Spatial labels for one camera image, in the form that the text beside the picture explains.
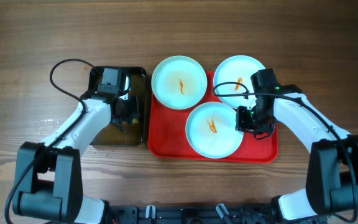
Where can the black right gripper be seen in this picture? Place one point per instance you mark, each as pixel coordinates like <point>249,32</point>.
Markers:
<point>242,125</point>

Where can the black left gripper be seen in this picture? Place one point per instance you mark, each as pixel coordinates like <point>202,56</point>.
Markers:
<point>132,113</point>

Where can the white plate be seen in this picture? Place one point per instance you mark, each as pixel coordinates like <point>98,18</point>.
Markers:
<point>237,69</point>
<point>211,130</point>
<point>179,82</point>

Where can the green yellow sponge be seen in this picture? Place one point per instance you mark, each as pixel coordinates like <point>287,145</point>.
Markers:
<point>132,121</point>

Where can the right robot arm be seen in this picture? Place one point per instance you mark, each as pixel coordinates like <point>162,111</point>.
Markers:
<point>332,179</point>

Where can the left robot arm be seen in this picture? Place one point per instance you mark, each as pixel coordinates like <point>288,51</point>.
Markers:
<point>48,180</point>

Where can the red plastic tray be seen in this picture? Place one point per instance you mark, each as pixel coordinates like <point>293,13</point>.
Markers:
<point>167,137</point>

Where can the black water tub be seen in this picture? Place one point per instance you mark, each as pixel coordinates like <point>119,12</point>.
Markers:
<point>120,135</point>

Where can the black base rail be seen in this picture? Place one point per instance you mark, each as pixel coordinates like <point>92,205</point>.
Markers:
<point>221,213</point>

